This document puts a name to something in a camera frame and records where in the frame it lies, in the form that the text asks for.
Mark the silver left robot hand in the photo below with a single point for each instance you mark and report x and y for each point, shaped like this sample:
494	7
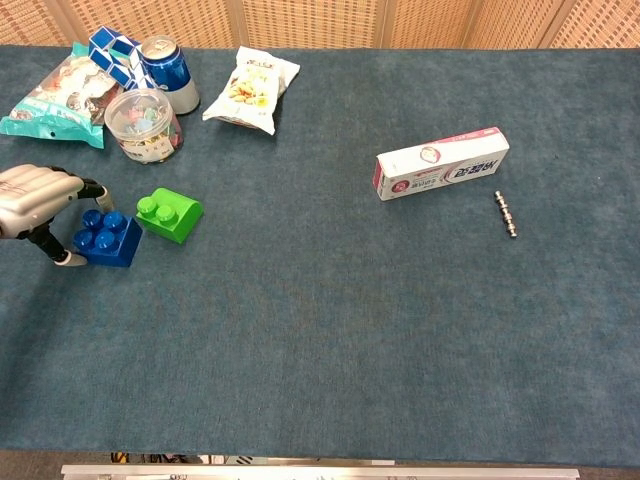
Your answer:
30	197

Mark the blue toy brick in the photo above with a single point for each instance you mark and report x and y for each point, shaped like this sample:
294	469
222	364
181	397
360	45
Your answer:
112	242

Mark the green toy brick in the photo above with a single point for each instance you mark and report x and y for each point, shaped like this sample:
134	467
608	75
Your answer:
172	215

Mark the teal snack bag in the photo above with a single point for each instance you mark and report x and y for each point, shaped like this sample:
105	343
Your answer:
55	105

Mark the clear jar of clips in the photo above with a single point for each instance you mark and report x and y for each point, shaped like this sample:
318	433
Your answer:
142	127

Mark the blue white snake puzzle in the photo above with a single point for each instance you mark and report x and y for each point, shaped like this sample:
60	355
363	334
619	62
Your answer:
116	64

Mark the blue silver drink can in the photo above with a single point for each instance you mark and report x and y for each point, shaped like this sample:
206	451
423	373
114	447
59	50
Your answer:
170	75

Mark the white chips snack bag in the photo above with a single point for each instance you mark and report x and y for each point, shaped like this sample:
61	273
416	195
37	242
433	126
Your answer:
250	90

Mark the teal table cloth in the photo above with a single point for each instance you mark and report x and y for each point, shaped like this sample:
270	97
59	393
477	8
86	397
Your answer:
320	310

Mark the woven folding screen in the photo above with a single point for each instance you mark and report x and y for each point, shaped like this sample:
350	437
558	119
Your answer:
320	22

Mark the white pink toothpaste box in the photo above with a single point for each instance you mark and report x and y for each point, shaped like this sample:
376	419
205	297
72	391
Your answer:
440	162

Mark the silver metal beaded rod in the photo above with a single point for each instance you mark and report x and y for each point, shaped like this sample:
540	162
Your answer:
507	214

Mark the silver aluminium rail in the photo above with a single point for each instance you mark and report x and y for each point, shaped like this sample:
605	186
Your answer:
320	472

